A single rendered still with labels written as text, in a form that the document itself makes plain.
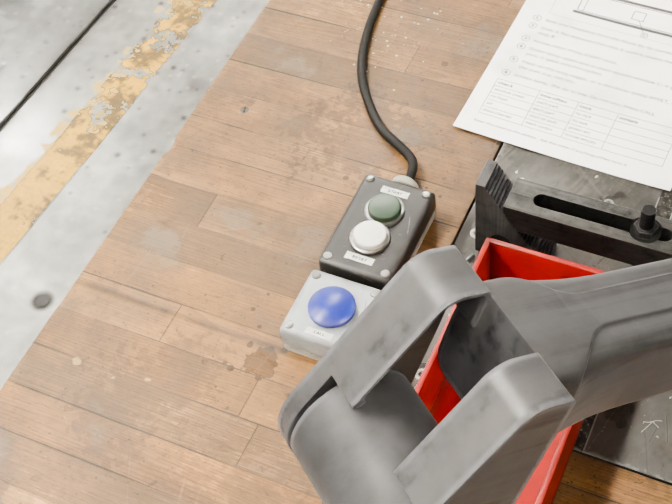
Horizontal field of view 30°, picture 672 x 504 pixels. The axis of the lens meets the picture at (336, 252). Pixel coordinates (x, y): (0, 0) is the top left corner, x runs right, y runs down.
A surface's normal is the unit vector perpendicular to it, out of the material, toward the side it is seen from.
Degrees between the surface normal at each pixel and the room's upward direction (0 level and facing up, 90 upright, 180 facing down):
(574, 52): 1
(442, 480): 41
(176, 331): 0
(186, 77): 0
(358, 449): 18
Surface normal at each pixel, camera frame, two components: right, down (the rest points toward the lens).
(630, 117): -0.08, -0.61
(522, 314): 0.27, -0.72
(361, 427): -0.26, -0.51
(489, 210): -0.41, 0.75
